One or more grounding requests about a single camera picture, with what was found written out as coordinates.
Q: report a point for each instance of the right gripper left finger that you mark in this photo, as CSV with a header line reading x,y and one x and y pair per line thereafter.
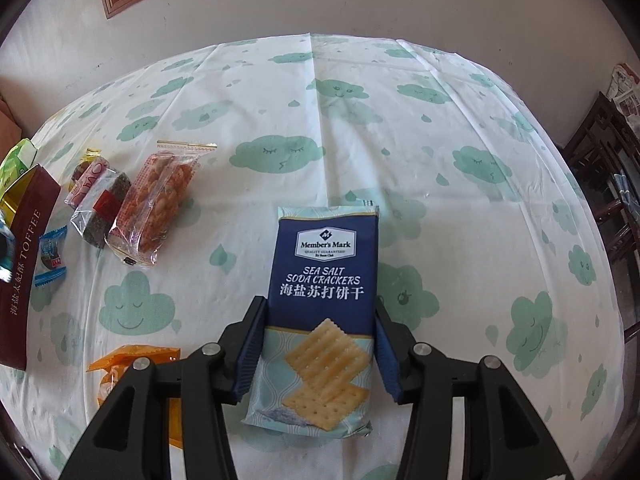
x,y
128,437

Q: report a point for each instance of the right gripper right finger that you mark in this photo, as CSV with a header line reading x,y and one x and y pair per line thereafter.
x,y
503,435

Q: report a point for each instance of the blue soda crackers packet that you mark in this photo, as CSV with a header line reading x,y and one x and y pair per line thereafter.
x,y
313,378

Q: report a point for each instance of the small blue candy packet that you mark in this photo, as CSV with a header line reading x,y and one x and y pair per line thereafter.
x,y
50,265

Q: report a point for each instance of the grey dark snack packet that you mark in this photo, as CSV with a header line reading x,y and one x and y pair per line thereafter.
x,y
95,214

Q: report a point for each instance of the clear bag orange peanuts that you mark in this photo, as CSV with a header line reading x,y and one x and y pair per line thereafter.
x,y
153,201

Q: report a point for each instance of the cloud pattern tablecloth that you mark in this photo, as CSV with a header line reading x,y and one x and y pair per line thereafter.
x,y
487,242

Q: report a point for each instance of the pink white candy packet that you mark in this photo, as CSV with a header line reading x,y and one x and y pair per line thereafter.
x,y
86,181

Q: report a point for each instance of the yellow wrapped candy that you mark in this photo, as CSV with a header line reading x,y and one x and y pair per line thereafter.
x,y
90,154

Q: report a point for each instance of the green tissue pack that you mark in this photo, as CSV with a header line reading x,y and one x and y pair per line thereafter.
x,y
18,161

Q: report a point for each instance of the dark wooden chair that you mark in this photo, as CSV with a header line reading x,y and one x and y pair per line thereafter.
x,y
603,156

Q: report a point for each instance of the pink cloth covered furniture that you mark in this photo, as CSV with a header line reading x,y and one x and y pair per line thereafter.
x,y
10,132

